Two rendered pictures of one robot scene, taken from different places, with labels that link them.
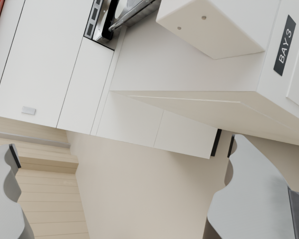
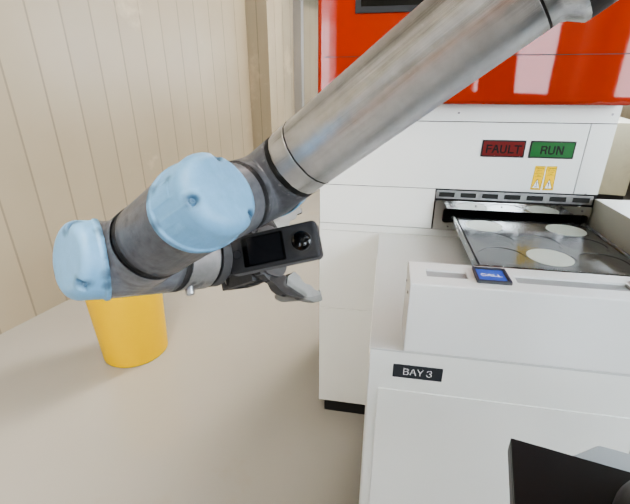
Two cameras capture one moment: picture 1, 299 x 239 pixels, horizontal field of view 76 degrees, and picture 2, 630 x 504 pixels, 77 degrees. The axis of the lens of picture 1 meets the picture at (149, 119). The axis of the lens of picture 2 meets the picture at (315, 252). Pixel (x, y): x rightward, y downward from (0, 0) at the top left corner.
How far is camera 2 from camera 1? 0.50 m
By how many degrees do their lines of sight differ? 14
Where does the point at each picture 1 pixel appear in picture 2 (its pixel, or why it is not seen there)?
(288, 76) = (395, 386)
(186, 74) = (390, 305)
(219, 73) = (387, 327)
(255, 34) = (409, 335)
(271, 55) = (403, 357)
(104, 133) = (325, 238)
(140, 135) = (331, 285)
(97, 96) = (368, 220)
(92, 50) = (422, 202)
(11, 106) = not seen: hidden behind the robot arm
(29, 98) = not seen: hidden behind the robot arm
